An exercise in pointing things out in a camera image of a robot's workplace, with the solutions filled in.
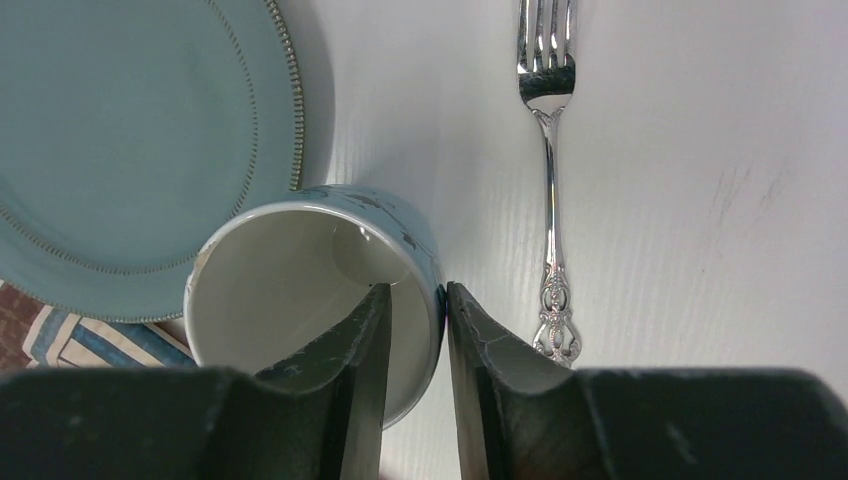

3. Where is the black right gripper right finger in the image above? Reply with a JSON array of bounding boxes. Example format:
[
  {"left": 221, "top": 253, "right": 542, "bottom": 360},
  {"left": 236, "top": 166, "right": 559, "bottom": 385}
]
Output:
[{"left": 446, "top": 283, "right": 847, "bottom": 479}]

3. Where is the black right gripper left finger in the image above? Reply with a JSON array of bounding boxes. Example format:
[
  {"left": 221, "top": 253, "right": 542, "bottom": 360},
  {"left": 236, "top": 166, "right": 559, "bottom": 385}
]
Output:
[{"left": 1, "top": 284, "right": 392, "bottom": 479}]

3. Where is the blue ceramic mug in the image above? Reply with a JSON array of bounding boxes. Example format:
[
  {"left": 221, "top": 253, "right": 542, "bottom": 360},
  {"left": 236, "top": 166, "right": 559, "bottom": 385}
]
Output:
[{"left": 183, "top": 185, "right": 444, "bottom": 426}]

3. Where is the striped patchwork placemat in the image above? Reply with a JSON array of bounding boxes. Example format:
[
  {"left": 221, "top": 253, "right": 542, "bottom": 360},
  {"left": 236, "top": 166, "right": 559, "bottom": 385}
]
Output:
[{"left": 1, "top": 282, "right": 195, "bottom": 373}]

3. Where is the teal ceramic plate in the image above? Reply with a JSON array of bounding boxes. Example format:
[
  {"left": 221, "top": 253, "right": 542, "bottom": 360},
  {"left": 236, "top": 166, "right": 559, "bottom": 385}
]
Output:
[{"left": 1, "top": 1, "right": 305, "bottom": 323}]

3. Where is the ornate silver fork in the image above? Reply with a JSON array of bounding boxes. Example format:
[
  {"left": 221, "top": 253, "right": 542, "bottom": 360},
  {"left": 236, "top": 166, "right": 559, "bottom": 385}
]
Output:
[{"left": 516, "top": 0, "right": 582, "bottom": 368}]

